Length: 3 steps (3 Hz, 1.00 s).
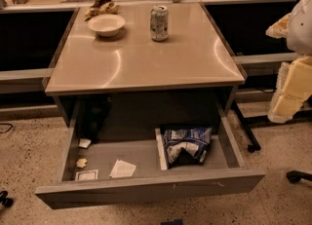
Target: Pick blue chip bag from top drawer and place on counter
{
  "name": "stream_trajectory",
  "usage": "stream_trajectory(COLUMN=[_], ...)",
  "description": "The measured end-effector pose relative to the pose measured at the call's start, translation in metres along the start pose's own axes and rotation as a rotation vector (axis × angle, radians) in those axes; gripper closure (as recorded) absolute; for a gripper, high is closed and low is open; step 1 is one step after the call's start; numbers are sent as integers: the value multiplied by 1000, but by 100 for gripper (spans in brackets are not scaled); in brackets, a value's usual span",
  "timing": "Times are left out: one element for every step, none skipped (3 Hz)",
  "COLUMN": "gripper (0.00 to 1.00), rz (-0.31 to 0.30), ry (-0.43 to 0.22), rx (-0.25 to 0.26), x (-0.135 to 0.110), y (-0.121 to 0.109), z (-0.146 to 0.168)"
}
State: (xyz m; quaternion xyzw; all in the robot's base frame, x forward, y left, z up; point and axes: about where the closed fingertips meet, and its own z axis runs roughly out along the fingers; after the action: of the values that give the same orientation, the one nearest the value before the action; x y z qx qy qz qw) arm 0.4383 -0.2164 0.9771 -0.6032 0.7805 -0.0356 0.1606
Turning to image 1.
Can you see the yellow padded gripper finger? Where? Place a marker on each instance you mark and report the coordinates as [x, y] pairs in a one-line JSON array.
[[279, 29], [293, 88]]

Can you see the white bowl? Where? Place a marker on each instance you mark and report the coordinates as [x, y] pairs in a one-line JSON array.
[[106, 25]]

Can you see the small white paper scrap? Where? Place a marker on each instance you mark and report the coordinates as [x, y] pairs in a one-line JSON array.
[[84, 143]]

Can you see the white square card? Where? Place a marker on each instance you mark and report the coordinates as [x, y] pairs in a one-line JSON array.
[[86, 175]]

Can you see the small yellow scrap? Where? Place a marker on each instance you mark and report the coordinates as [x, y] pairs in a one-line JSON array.
[[81, 163]]

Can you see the black chair caster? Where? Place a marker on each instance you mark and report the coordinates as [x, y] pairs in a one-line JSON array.
[[295, 176]]

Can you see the grey counter cabinet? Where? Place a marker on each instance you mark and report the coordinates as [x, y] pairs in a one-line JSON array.
[[192, 57]]

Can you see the black caster at left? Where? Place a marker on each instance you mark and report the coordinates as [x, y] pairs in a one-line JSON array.
[[4, 200]]

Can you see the open grey drawer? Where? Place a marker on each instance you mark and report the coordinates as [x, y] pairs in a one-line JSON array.
[[131, 133]]

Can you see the crushed soda can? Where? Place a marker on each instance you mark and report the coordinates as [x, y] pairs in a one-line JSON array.
[[159, 23]]

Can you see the black table leg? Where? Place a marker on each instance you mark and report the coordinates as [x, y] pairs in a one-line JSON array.
[[254, 145]]

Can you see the blue chip bag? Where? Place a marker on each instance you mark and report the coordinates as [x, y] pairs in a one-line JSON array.
[[186, 146]]

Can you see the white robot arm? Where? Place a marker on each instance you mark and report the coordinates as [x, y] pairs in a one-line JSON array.
[[299, 37]]

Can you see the white folded paper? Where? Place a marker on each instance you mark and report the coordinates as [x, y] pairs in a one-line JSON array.
[[122, 169]]

